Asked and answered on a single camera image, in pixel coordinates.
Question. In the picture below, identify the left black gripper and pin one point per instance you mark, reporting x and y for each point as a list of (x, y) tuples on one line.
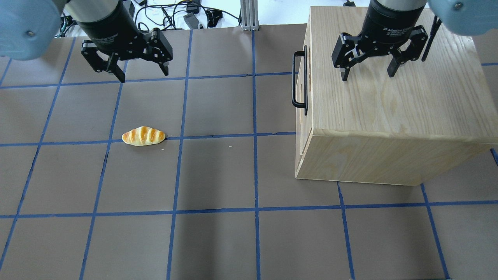
[(108, 28)]

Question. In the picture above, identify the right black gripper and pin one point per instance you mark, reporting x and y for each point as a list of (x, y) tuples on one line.
[(391, 22)]

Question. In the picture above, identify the black metal drawer handle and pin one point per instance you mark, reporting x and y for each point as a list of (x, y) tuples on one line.
[(300, 78)]

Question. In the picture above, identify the wooden drawer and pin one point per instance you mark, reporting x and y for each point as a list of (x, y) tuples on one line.
[(304, 123), (299, 161)]

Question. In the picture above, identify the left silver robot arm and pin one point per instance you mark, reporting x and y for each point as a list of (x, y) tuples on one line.
[(28, 27)]

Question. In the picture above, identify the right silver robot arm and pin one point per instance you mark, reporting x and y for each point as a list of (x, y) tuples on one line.
[(462, 17)]

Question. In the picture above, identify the light wooden drawer cabinet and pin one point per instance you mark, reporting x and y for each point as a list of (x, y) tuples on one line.
[(405, 130)]

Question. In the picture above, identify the toy bread loaf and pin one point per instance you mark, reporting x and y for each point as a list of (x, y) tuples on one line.
[(143, 136)]

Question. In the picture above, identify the aluminium frame post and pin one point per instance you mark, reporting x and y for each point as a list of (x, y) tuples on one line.
[(249, 15)]

